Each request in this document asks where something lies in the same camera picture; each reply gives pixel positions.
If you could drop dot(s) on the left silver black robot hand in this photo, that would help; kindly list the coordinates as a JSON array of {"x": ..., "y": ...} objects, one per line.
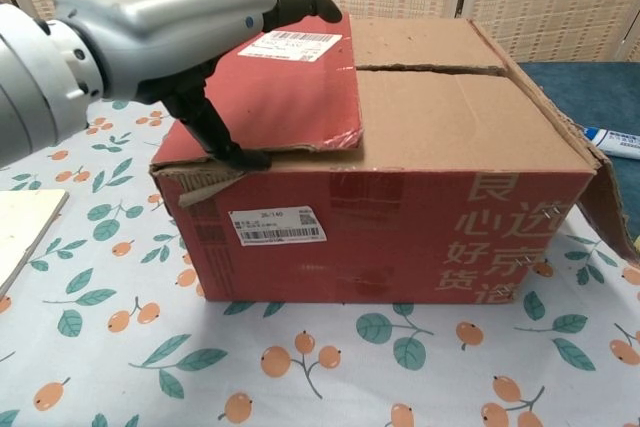
[{"x": 165, "y": 27}]

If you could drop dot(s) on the red cardboard box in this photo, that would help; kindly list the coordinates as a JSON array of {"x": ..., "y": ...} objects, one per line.
[{"x": 400, "y": 227}]

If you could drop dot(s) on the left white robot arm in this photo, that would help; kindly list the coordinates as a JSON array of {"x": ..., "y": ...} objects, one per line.
[{"x": 25, "y": 82}]

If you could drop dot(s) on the yellow white book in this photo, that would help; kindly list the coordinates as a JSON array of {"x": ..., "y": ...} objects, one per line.
[{"x": 25, "y": 227}]

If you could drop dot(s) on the floral print tablecloth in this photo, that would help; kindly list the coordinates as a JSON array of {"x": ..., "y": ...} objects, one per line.
[{"x": 150, "y": 387}]

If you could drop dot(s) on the blue white toothpaste tube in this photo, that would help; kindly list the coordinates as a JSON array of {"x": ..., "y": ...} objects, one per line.
[{"x": 615, "y": 143}]

